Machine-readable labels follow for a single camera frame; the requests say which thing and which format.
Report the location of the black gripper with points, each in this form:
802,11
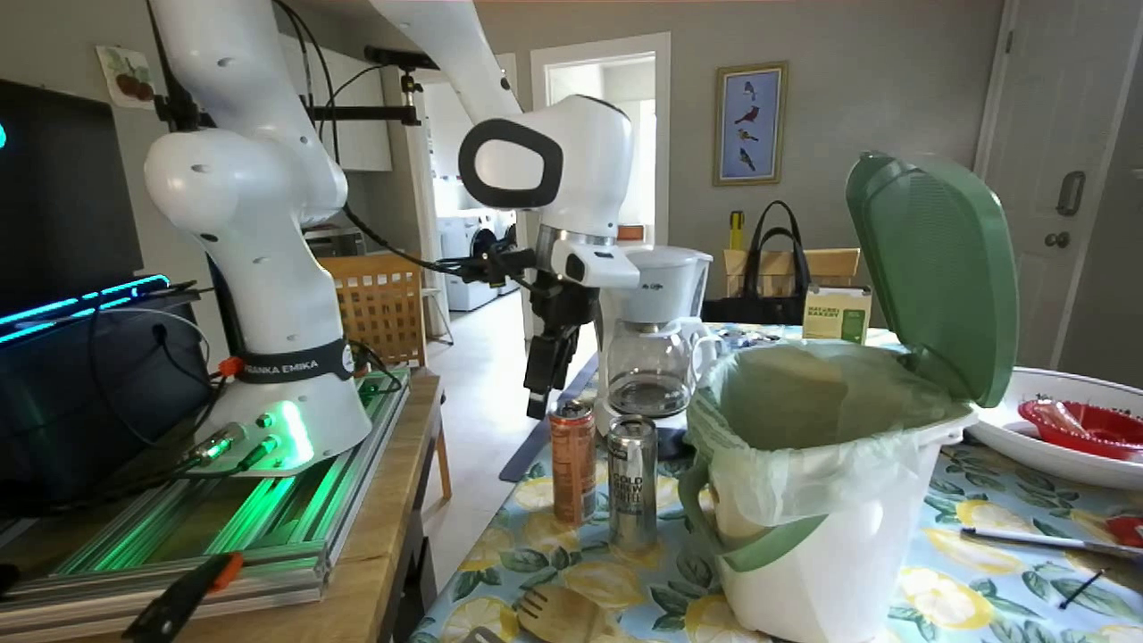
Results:
564,310

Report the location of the white bin with green lid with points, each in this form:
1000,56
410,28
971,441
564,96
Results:
825,522

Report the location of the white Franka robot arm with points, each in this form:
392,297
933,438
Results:
261,237

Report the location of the white coffee maker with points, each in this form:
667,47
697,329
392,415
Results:
664,310

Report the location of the wooden lattice chair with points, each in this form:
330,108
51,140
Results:
382,305

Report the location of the yellow floral tablecloth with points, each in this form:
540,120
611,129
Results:
558,565

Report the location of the black handbag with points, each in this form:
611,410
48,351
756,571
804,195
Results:
761,310

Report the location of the wooden fork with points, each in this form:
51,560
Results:
558,616

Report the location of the framed bird picture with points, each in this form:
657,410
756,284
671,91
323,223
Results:
751,127

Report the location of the black tool with orange grip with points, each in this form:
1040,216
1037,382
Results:
179,601

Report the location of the dark box with blue light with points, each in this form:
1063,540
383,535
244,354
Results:
84,404

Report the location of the black monitor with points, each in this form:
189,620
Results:
67,192

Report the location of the long dark pen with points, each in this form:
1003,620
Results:
1050,544

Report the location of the red bowl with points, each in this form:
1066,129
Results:
1077,427

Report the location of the white door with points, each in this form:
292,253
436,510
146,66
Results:
1050,108

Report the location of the short black stick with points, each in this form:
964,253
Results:
1081,590

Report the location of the small red item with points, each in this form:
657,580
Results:
1127,532

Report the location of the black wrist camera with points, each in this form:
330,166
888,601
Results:
501,261

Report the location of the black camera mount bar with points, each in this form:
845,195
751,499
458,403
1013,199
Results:
371,117

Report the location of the aluminium rail base frame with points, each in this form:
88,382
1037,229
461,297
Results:
236,522

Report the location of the black stereo camera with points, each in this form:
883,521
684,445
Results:
398,59

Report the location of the small wall picture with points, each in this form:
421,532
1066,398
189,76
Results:
127,76

